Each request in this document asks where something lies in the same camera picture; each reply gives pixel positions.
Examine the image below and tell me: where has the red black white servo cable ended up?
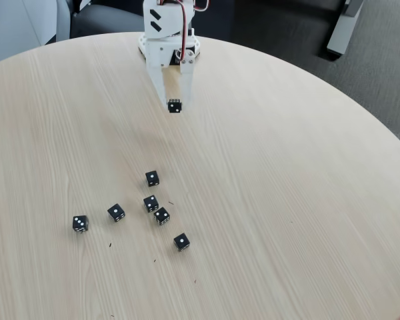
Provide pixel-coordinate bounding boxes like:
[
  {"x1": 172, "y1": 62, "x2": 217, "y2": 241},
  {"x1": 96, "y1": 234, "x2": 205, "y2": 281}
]
[{"x1": 157, "y1": 0, "x2": 210, "y2": 64}]

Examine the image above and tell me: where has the black die showing six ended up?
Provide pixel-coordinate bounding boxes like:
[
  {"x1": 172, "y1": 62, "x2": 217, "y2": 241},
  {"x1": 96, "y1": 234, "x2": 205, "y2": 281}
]
[{"x1": 167, "y1": 98, "x2": 183, "y2": 114}]

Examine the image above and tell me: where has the grey desk leg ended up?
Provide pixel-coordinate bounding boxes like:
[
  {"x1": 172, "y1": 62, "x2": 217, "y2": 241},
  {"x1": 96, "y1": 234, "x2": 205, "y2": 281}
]
[{"x1": 326, "y1": 0, "x2": 364, "y2": 57}]

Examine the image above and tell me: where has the white cabinet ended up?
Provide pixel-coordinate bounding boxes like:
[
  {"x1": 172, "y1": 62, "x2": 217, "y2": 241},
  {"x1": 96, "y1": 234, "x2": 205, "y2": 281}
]
[{"x1": 0, "y1": 0, "x2": 71, "y2": 67}]

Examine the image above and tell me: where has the dark grey chair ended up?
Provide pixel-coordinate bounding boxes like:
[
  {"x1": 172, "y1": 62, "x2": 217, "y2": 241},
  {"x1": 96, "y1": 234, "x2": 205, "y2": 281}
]
[{"x1": 69, "y1": 0, "x2": 146, "y2": 39}]

